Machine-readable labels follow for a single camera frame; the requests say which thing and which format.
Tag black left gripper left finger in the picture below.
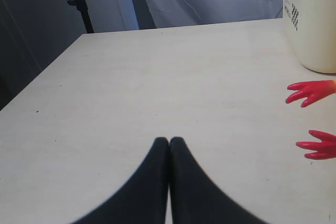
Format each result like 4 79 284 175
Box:
75 137 169 223

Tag cream bin marked O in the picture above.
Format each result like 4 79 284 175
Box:
283 0 335 73

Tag black light stand pole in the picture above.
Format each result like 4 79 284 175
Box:
67 0 94 34

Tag whole yellow rubber chicken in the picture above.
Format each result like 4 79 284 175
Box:
285 80 335 161

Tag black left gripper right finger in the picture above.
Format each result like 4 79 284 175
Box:
170 137 264 223

